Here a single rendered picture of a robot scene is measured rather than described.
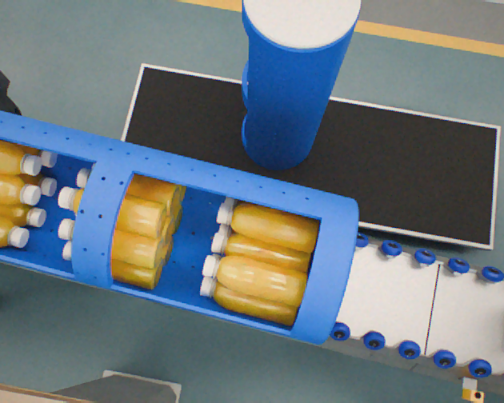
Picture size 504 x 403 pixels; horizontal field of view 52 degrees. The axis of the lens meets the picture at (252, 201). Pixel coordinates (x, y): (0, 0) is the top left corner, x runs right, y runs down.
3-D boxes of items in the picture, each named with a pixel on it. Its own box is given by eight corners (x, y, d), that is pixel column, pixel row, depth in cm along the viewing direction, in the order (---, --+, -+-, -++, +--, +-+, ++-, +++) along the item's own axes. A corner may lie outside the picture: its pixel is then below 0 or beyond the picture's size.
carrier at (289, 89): (310, 104, 211) (241, 105, 211) (356, -54, 127) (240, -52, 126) (314, 169, 204) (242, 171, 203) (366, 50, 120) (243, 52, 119)
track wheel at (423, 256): (435, 268, 112) (438, 260, 111) (415, 262, 112) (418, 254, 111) (431, 257, 116) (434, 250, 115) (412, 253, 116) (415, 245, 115)
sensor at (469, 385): (474, 401, 112) (483, 404, 107) (460, 397, 112) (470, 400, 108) (478, 365, 114) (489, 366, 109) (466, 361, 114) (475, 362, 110)
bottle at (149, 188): (167, 224, 100) (80, 201, 101) (178, 207, 106) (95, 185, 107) (171, 194, 96) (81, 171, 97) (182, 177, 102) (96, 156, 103)
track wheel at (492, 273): (504, 285, 111) (508, 277, 110) (483, 280, 111) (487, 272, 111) (498, 274, 115) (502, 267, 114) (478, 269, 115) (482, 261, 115)
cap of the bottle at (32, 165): (35, 159, 105) (44, 161, 105) (28, 176, 104) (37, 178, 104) (29, 151, 101) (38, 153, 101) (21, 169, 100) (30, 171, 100)
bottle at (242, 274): (309, 266, 100) (220, 243, 100) (308, 283, 93) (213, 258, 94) (300, 297, 102) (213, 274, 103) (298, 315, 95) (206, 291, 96)
